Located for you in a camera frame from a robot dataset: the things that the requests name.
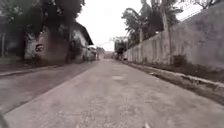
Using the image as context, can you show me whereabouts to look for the concrete kerb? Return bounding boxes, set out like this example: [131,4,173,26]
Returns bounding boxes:
[121,60,224,90]

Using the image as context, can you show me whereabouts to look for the big dark leafy tree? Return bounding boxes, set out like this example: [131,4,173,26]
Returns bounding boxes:
[0,0,86,61]

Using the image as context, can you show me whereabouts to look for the trees behind wall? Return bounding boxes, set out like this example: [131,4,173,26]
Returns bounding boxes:
[121,0,185,48]

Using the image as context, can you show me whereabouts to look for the raised concrete pavement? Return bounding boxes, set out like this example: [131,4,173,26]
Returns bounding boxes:
[0,63,68,78]

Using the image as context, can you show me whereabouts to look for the grey concrete road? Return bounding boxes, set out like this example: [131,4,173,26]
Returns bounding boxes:
[0,59,224,128]

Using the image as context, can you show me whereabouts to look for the long grey concrete wall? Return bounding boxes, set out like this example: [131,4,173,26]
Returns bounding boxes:
[122,1,224,71]

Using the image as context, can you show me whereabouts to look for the building with pitched roof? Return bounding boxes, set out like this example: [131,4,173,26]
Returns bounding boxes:
[24,21,98,64]

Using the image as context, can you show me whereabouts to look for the dark dirt strip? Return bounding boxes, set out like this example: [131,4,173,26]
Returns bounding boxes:
[126,60,224,84]

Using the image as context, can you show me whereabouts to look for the small distant tree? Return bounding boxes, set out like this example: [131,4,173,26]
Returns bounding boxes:
[113,36,128,56]

